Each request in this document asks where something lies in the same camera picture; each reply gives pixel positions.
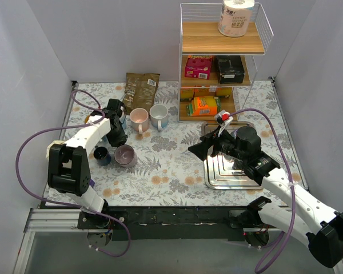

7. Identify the light blue mug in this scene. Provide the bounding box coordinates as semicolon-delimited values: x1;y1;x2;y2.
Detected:
119;112;127;130

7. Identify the pink mug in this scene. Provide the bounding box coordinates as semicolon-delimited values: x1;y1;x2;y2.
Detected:
130;108;149;135

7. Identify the blue mug yellow inside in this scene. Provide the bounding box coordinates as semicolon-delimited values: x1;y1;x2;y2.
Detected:
84;115;91;124

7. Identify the white blue gradient mug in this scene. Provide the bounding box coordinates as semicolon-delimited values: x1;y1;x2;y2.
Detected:
149;104;169;131

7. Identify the navy blue mug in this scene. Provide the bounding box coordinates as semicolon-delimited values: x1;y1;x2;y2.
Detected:
93;146;111;166

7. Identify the mauve purple mug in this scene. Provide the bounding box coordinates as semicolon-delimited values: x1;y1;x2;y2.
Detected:
114;144;138;168

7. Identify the teal grey mug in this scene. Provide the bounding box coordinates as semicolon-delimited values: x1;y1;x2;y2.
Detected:
230;130;238;138

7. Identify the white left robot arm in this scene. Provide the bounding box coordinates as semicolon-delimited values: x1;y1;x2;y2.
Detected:
47;99;127;228

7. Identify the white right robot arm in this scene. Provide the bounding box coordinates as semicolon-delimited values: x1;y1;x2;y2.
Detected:
188;126;343;268

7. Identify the steel tray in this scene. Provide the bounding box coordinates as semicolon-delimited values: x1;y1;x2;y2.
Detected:
201;121;262;190

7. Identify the brown snack bag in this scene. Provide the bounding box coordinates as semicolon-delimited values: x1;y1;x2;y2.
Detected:
123;72;160;115

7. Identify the orange green sponge pack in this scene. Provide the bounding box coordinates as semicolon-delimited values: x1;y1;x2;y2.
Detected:
186;95;221;116

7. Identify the yellow sponge packs row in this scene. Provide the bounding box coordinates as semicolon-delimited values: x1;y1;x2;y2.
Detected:
180;86;234;101

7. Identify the black box on shelf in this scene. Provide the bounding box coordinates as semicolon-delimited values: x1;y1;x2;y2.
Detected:
216;55;245;84

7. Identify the pink Mommy box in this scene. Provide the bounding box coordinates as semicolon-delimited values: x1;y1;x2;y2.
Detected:
184;55;213;79

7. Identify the toilet paper roll on shelf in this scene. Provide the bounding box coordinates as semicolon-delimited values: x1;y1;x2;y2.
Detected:
218;0;255;37

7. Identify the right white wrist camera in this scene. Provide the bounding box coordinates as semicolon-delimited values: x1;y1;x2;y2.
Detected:
214;110;233;136

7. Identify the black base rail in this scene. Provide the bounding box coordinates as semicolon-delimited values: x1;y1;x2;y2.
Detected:
77;206;271;244

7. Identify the white wire wooden shelf rack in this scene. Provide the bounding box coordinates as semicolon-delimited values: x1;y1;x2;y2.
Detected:
178;2;274;122

